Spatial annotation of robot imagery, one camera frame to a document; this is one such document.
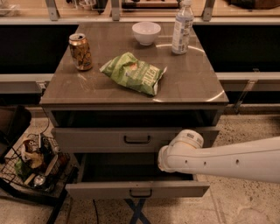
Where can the grey drawer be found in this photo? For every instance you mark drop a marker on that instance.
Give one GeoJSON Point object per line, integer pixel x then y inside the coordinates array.
{"type": "Point", "coordinates": [113, 140]}
{"type": "Point", "coordinates": [131, 176]}

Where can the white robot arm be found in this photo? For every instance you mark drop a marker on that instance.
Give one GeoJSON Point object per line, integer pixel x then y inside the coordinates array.
{"type": "Point", "coordinates": [256, 160]}

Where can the grey drawer cabinet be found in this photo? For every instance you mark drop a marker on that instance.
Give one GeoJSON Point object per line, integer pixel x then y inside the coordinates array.
{"type": "Point", "coordinates": [135, 99]}

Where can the grey top drawer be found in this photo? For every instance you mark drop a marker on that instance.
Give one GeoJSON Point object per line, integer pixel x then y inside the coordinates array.
{"type": "Point", "coordinates": [113, 140]}

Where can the green chip bag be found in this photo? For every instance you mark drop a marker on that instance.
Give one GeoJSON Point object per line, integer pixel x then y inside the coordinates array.
{"type": "Point", "coordinates": [128, 71]}

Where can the white bowl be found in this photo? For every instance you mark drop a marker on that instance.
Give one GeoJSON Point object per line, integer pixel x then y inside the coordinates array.
{"type": "Point", "coordinates": [146, 32]}

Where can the gold soda can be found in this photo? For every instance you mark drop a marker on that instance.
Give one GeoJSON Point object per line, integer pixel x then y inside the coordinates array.
{"type": "Point", "coordinates": [80, 51]}

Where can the blue tape cross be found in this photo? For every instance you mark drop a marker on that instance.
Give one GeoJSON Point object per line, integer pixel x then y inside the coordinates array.
{"type": "Point", "coordinates": [137, 209]}

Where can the clear water bottle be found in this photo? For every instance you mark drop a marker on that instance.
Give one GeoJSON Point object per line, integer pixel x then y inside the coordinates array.
{"type": "Point", "coordinates": [182, 28]}

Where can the black chair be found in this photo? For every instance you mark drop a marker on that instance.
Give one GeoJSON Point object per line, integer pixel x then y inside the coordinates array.
{"type": "Point", "coordinates": [13, 123]}

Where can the black wire basket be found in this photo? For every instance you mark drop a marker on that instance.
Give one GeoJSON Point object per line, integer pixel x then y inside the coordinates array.
{"type": "Point", "coordinates": [37, 163]}

